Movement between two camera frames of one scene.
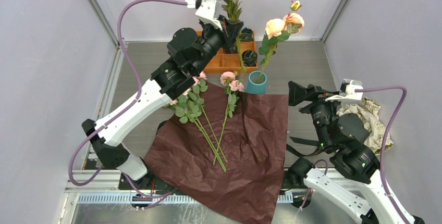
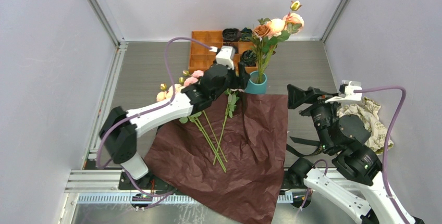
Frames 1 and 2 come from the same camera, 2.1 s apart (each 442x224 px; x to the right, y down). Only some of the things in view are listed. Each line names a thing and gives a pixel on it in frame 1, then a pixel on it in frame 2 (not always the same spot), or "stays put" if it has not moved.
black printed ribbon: [310, 142] stays put
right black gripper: [296, 91] stays put
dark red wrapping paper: [232, 166] stays put
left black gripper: [228, 34] to [238, 82]
